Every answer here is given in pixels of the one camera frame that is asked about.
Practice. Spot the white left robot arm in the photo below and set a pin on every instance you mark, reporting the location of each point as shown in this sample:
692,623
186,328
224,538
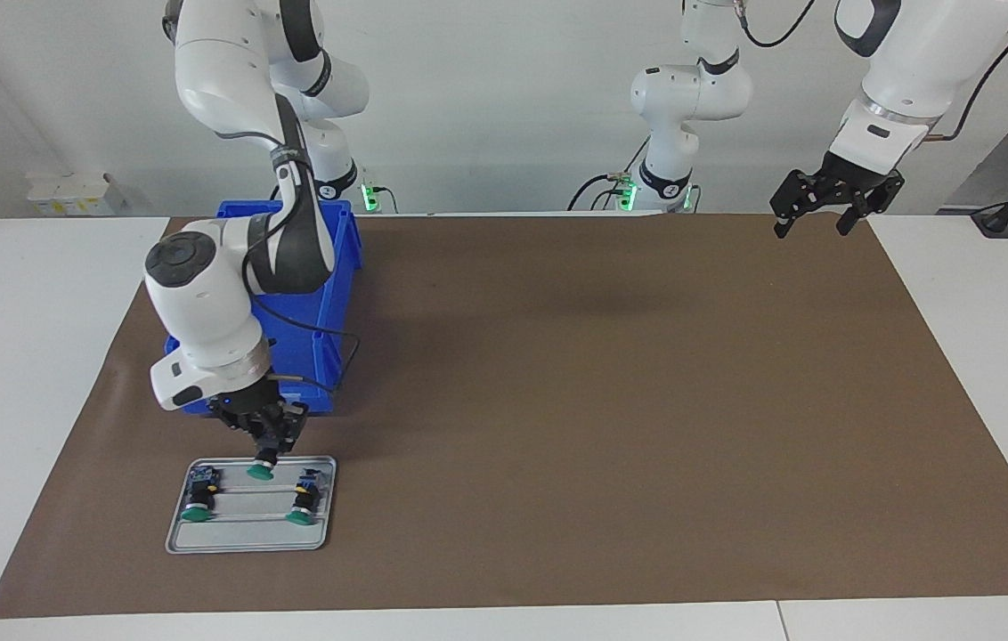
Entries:
691,98

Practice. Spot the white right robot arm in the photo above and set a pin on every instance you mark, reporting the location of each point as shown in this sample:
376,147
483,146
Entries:
201,303

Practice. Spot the white junction box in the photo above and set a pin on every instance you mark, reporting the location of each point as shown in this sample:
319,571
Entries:
68,194

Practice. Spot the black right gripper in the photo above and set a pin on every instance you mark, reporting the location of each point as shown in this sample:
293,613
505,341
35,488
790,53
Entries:
246,405

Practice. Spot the green lit base connector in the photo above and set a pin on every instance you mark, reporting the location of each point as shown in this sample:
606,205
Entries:
627,194
369,196

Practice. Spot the green push button switch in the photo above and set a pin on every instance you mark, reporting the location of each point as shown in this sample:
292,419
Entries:
199,499
262,472
304,499

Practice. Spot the brown table mat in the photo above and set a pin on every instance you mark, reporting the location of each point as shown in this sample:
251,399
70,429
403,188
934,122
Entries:
602,445

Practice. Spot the silver metal tray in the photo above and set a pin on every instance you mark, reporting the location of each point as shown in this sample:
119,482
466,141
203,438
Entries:
246,534

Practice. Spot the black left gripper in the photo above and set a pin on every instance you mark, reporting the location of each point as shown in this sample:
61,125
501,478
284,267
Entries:
842,182

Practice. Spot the blue plastic storage bin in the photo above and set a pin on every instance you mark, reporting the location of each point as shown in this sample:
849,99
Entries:
326,294

